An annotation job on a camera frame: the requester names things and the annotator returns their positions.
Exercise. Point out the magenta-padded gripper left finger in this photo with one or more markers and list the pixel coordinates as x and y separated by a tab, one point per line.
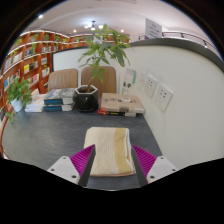
63	168

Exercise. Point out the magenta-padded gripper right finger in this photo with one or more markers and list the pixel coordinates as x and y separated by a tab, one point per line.
160	168

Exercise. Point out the cream and yellow striped towel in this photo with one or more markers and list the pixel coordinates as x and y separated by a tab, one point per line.
108	150

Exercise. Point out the dark blue thick book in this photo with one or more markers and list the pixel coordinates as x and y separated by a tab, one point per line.
58	107
60	96

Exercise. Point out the white thick book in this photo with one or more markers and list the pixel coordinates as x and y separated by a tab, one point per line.
34	108
37	100

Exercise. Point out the small tree in black pot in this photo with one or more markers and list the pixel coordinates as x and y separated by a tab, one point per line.
86	100

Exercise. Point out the beige flat book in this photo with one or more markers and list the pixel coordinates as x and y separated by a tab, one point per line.
121	102

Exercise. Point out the leafy plant in white pot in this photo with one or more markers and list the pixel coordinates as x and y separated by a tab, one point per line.
16	104

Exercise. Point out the tan upholstered chair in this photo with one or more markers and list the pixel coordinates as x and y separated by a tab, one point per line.
110	81
63	79

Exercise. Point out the white leaflet card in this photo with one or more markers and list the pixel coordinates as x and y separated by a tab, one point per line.
128	81

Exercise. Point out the orange wooden bookshelf unit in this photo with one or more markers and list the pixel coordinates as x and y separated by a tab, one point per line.
30	56

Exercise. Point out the white standing sign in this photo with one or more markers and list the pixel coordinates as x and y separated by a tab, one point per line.
153	29

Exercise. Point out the ceiling chandelier lamp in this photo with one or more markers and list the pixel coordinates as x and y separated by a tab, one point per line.
93	25

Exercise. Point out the recessed ceiling lights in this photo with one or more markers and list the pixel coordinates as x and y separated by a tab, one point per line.
40	16

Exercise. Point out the white wall socket panel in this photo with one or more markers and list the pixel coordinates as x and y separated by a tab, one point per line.
150	86
163	97

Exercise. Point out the black track light rail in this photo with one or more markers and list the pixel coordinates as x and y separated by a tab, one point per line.
186	34

